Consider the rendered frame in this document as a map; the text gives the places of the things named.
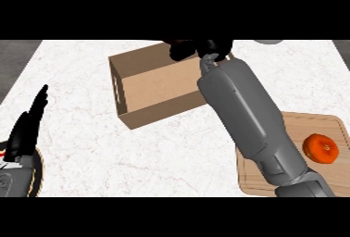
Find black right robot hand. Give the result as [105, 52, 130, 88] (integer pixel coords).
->
[169, 39, 235, 63]

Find wooden cutting board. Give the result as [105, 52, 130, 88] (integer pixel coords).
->
[235, 110, 350, 198]

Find black plate with golden rim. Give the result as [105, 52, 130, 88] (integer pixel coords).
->
[0, 140, 46, 198]

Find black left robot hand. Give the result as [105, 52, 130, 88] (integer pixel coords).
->
[3, 84, 50, 164]

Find grey round object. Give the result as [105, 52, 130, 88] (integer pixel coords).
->
[251, 39, 285, 45]

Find orange round fruit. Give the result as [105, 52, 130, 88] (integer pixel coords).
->
[303, 132, 341, 165]

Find brown cardboard box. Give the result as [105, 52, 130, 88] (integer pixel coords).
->
[107, 42, 235, 131]

